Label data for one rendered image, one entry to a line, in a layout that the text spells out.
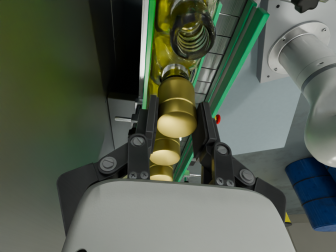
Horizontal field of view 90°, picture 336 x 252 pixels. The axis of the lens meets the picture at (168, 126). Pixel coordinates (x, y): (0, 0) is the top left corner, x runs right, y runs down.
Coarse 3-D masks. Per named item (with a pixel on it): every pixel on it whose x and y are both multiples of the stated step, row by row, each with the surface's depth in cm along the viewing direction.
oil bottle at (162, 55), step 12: (156, 36) 18; (156, 48) 17; (168, 48) 17; (156, 60) 18; (168, 60) 17; (180, 60) 17; (192, 60) 17; (156, 72) 18; (192, 72) 18; (156, 84) 20
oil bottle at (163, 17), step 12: (156, 0) 15; (168, 0) 13; (204, 0) 13; (216, 0) 14; (156, 12) 15; (168, 12) 14; (156, 24) 16; (168, 24) 15; (192, 24) 17; (168, 36) 16
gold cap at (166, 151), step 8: (160, 136) 18; (160, 144) 17; (168, 144) 17; (176, 144) 18; (160, 152) 17; (168, 152) 17; (176, 152) 17; (152, 160) 18; (160, 160) 18; (168, 160) 18; (176, 160) 18
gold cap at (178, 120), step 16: (176, 80) 15; (160, 96) 14; (176, 96) 13; (192, 96) 14; (160, 112) 13; (176, 112) 12; (192, 112) 13; (160, 128) 14; (176, 128) 14; (192, 128) 14
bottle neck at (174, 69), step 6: (168, 66) 17; (174, 66) 17; (180, 66) 17; (162, 72) 18; (168, 72) 16; (174, 72) 16; (180, 72) 16; (186, 72) 17; (162, 78) 17; (186, 78) 16
